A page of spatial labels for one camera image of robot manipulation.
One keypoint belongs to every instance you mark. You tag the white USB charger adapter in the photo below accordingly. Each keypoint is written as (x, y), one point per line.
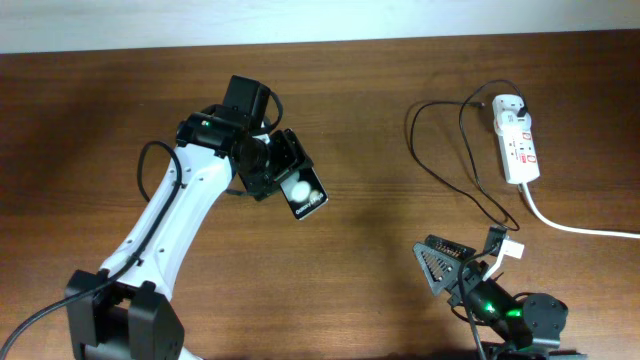
(510, 114)

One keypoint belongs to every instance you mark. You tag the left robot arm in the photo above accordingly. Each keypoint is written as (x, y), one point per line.
(124, 310)

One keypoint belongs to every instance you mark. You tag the black Samsung flip phone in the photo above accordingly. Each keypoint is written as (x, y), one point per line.
(304, 193)

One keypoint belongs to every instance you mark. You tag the white power strip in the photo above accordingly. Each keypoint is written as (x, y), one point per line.
(519, 158)

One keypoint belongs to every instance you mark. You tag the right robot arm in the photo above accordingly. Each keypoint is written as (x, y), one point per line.
(526, 325)

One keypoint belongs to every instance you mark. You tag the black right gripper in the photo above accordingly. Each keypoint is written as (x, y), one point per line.
(438, 285)

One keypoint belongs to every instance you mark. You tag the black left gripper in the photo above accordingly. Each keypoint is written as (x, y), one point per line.
(290, 155)

